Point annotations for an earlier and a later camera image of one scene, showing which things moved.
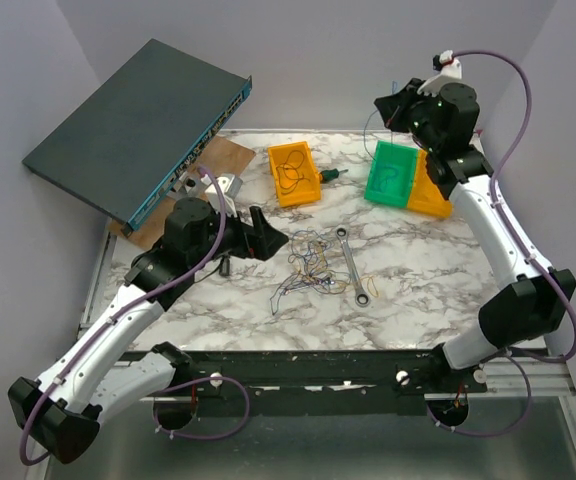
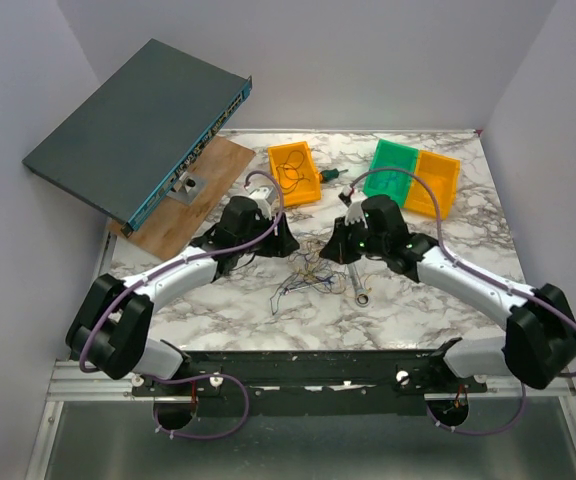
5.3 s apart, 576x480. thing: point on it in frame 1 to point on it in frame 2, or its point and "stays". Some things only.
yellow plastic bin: [297, 180] stays
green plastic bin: [391, 174] stays
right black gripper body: [410, 110] to [353, 241]
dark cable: [288, 171] stays
